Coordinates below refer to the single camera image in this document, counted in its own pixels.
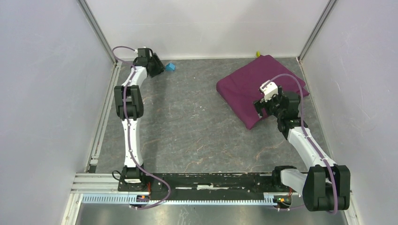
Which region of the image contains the blue small block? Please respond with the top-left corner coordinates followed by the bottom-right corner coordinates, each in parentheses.
top-left (165, 62), bottom-right (176, 71)

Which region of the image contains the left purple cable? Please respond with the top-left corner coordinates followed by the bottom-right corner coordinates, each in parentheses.
top-left (112, 45), bottom-right (172, 210)

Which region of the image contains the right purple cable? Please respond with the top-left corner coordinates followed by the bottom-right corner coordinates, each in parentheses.
top-left (267, 73), bottom-right (339, 216)

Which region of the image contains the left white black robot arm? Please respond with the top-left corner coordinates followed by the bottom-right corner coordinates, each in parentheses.
top-left (114, 47), bottom-right (165, 192)

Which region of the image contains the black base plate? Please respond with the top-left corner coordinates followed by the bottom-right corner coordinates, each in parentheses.
top-left (118, 172), bottom-right (291, 202)

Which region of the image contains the aluminium frame rail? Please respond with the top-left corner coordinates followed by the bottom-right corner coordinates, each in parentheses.
top-left (61, 173), bottom-right (360, 225)

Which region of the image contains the purple cable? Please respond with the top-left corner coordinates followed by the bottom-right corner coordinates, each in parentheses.
top-left (112, 45), bottom-right (172, 210)
top-left (267, 73), bottom-right (339, 216)

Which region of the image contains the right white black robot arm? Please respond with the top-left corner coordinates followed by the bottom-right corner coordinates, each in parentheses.
top-left (253, 83), bottom-right (351, 213)

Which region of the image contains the purple cloth wrap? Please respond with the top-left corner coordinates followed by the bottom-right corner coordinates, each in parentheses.
top-left (216, 55), bottom-right (309, 130)

